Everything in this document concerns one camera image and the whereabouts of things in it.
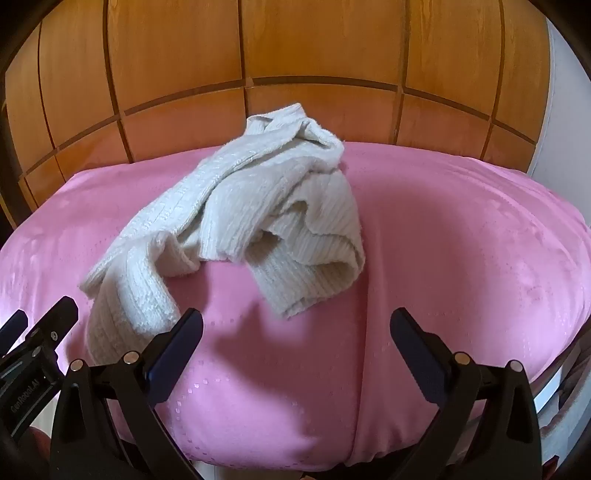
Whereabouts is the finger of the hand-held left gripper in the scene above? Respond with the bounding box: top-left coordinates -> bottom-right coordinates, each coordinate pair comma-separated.
0,310 -> 29,357
24,296 -> 80,365

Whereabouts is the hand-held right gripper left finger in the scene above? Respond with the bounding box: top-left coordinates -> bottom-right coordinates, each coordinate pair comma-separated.
49,308 -> 219,480

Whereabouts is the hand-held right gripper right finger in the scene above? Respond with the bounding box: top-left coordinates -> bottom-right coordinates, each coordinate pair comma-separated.
390,308 -> 544,480

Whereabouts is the white knit sweater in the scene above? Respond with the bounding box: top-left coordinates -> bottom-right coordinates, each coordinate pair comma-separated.
79,103 -> 366,365

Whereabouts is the pink bed sheet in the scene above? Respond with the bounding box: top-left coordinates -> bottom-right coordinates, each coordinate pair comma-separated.
0,141 -> 591,472

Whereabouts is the wooden panelled headboard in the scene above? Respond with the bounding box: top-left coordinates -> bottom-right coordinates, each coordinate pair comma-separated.
0,0 -> 554,232

